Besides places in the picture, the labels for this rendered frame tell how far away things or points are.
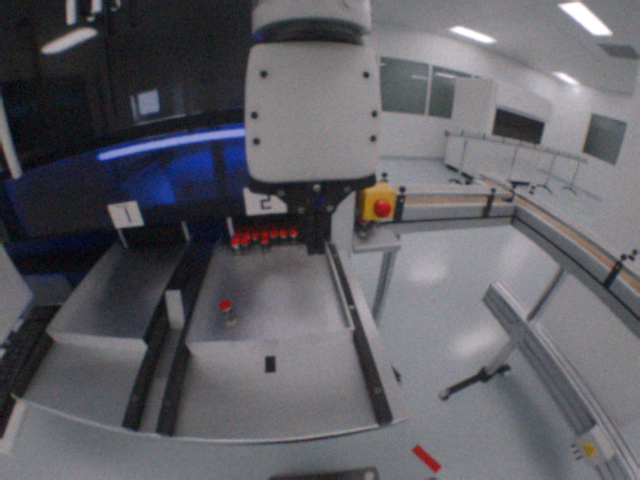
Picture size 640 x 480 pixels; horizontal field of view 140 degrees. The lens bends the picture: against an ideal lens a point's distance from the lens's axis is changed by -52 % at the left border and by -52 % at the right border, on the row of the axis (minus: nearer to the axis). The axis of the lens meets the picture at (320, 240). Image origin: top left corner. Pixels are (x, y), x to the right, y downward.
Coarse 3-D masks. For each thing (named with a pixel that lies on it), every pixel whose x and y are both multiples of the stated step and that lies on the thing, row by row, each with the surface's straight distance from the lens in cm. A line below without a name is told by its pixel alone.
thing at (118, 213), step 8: (112, 208) 65; (120, 208) 64; (128, 208) 63; (136, 208) 61; (112, 216) 66; (120, 216) 65; (136, 216) 62; (120, 224) 66; (128, 224) 65; (136, 224) 64
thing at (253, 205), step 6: (246, 192) 51; (246, 198) 51; (252, 198) 51; (258, 198) 51; (264, 198) 51; (276, 198) 51; (246, 204) 52; (252, 204) 52; (258, 204) 52; (264, 204) 52; (270, 204) 51; (276, 204) 51; (282, 204) 51; (252, 210) 52; (258, 210) 52; (264, 210) 52; (270, 210) 52; (276, 210) 52; (282, 210) 52
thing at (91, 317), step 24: (192, 240) 66; (96, 264) 74; (120, 264) 75; (144, 264) 69; (168, 264) 65; (96, 288) 71; (120, 288) 65; (144, 288) 61; (168, 288) 53; (72, 312) 68; (96, 312) 63; (120, 312) 58; (144, 312) 54; (72, 336) 57; (96, 336) 52; (120, 336) 48; (144, 336) 46
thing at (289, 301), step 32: (224, 256) 60; (256, 256) 58; (288, 256) 57; (320, 256) 56; (224, 288) 51; (256, 288) 49; (288, 288) 48; (320, 288) 48; (192, 320) 43; (256, 320) 44; (288, 320) 43; (320, 320) 43; (192, 352) 43; (224, 352) 41; (256, 352) 40
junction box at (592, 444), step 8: (584, 432) 110; (592, 432) 107; (600, 432) 110; (576, 440) 111; (584, 440) 110; (592, 440) 108; (600, 440) 109; (584, 448) 111; (592, 448) 109; (600, 448) 108; (608, 448) 110; (584, 456) 113; (592, 456) 111; (600, 456) 110; (608, 456) 109; (592, 464) 113
